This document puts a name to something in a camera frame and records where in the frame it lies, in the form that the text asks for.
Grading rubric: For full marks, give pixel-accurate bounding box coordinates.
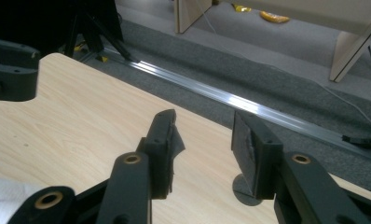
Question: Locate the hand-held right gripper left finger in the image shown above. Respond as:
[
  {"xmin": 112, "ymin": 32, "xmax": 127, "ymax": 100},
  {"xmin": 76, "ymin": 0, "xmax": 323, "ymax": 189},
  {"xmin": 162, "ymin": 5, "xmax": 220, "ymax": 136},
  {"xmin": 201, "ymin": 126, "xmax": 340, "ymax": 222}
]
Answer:
[{"xmin": 136, "ymin": 108, "xmax": 186, "ymax": 201}]

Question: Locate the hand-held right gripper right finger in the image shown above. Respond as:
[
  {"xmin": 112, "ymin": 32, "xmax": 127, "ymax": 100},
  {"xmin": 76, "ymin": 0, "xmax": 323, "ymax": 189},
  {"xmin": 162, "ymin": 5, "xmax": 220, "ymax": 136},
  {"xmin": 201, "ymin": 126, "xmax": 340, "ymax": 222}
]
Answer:
[{"xmin": 230, "ymin": 109, "xmax": 284, "ymax": 201}]

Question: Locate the white cloth with blue stitching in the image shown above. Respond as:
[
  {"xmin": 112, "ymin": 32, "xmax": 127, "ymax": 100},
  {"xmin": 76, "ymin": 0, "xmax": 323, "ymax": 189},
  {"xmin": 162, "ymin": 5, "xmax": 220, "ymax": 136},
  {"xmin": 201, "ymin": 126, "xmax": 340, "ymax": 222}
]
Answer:
[{"xmin": 0, "ymin": 176, "xmax": 47, "ymax": 224}]

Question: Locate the grey round table grommet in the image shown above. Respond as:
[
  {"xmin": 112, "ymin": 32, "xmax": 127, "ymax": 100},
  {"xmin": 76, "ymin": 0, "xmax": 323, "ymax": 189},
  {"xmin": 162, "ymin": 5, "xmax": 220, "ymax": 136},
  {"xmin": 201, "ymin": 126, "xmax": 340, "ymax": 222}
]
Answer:
[{"xmin": 232, "ymin": 173, "xmax": 264, "ymax": 207}]

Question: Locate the black stand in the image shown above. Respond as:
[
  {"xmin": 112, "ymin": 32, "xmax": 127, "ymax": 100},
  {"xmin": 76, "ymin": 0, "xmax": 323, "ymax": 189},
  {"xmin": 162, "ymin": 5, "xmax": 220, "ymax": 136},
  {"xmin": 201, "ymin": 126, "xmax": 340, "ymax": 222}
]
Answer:
[{"xmin": 62, "ymin": 0, "xmax": 142, "ymax": 63}]

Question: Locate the yellow object under desk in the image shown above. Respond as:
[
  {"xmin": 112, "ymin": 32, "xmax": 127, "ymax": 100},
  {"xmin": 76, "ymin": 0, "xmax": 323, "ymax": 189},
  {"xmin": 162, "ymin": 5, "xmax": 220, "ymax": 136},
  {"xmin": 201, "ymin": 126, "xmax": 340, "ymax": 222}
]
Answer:
[{"xmin": 259, "ymin": 10, "xmax": 291, "ymax": 24}]

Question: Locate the light wooden desk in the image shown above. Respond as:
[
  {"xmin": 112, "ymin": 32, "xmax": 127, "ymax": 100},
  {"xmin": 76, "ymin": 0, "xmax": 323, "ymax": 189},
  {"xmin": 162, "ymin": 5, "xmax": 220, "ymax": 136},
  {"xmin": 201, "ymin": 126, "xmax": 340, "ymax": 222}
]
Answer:
[{"xmin": 173, "ymin": 0, "xmax": 371, "ymax": 84}]

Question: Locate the small yellow wrapper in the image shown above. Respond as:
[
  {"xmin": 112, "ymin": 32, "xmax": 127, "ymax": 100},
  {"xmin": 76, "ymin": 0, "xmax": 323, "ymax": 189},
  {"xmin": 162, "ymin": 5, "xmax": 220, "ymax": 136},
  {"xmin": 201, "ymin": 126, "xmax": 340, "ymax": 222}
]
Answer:
[{"xmin": 231, "ymin": 2, "xmax": 253, "ymax": 14}]

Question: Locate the metal floor rail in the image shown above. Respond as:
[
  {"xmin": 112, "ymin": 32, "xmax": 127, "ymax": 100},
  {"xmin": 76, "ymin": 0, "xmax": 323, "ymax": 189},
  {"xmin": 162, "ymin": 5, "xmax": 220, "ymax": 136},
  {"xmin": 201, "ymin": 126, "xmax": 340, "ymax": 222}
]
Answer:
[{"xmin": 80, "ymin": 46, "xmax": 371, "ymax": 164}]

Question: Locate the white floor cable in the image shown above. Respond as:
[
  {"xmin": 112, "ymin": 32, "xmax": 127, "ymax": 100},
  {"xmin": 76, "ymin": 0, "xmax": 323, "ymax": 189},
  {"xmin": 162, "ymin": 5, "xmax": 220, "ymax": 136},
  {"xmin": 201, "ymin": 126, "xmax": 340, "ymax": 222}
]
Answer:
[{"xmin": 201, "ymin": 11, "xmax": 371, "ymax": 129}]

